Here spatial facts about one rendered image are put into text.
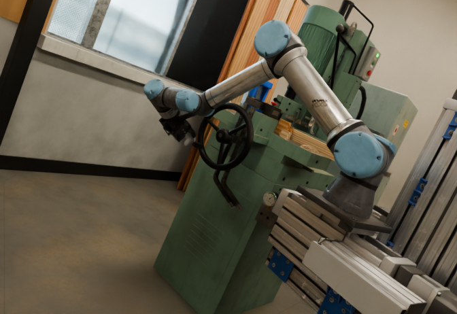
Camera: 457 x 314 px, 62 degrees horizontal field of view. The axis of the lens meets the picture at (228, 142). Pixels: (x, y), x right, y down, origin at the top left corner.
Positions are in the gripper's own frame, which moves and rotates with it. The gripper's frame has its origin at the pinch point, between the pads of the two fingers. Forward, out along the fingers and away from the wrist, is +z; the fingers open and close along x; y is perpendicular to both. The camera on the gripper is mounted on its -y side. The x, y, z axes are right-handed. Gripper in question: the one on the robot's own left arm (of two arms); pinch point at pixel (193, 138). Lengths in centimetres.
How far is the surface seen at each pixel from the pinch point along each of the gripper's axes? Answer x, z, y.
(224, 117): -8.3, 14.7, -21.7
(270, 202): 36.7, 19.5, -0.5
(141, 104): -124, 65, -21
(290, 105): 13, 18, -45
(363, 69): 25, 28, -87
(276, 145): 24.3, 14.7, -21.6
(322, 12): 11, -9, -79
